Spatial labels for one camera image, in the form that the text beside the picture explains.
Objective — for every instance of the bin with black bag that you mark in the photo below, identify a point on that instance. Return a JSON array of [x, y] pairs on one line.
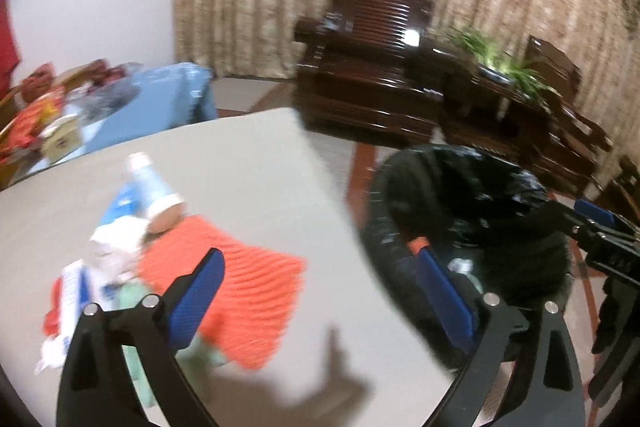
[[475, 187]]

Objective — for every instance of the green potted plant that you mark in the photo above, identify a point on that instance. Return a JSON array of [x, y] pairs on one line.
[[487, 49]]

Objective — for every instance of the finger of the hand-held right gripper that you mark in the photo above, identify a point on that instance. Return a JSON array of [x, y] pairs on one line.
[[612, 257], [595, 212]]

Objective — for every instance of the red yellow snack packet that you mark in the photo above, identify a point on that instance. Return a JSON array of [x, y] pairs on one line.
[[35, 117]]

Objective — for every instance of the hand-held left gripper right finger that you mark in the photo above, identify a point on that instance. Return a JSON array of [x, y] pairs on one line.
[[450, 302]]

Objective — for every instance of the clear glass fruit bowl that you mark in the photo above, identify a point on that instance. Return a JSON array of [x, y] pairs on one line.
[[107, 97]]

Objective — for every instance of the white paper scrap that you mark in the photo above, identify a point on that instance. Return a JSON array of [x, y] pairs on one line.
[[460, 266]]

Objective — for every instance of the dark wooden slatted armchair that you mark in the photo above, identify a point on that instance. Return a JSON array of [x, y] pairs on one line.
[[365, 72]]

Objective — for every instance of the large red apple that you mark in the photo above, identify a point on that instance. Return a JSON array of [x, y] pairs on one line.
[[105, 72]]

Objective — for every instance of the red plastic bag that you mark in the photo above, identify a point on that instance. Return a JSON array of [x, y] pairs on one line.
[[37, 82]]

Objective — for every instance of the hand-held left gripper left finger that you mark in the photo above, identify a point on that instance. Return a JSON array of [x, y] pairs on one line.
[[197, 302]]

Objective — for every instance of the red white packet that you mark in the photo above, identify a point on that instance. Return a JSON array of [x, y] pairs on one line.
[[70, 292]]

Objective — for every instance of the white tissue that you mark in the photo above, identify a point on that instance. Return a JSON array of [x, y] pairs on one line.
[[112, 247]]

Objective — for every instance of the pale green wrapper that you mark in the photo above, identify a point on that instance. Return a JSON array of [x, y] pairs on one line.
[[127, 292]]

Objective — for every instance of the red cloth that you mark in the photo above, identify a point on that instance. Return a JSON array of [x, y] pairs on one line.
[[7, 42]]

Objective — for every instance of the gold tissue box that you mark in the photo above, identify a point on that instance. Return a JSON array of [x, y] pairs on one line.
[[62, 139]]

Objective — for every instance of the dark wooden side table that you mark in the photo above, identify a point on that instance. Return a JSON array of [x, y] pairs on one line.
[[480, 107]]

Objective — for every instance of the dark wooden chair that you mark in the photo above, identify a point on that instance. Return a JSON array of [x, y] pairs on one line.
[[625, 187]]

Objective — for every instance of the orange knitted cloth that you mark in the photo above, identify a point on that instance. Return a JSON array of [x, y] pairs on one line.
[[250, 287]]

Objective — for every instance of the orange scrap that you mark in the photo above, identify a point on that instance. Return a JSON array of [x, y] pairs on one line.
[[417, 246]]

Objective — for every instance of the light blue paper cup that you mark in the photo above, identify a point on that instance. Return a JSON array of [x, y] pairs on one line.
[[150, 187]]

